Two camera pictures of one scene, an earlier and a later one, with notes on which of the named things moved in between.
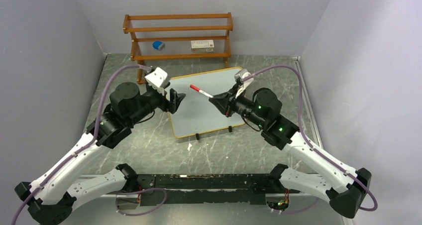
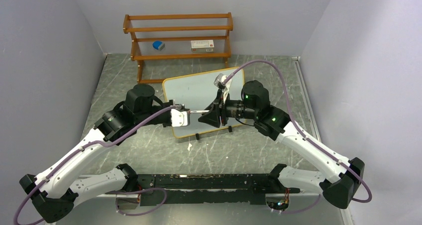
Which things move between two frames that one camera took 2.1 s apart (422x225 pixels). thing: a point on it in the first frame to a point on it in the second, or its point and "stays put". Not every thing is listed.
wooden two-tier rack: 178,36 stays put
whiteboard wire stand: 197,135 stays put
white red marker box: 201,46 stays put
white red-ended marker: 200,90 to 198,111
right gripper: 225,107 to 212,117
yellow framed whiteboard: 195,113 stays put
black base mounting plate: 210,189 stays put
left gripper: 172,105 to 168,103
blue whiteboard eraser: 158,45 stays put
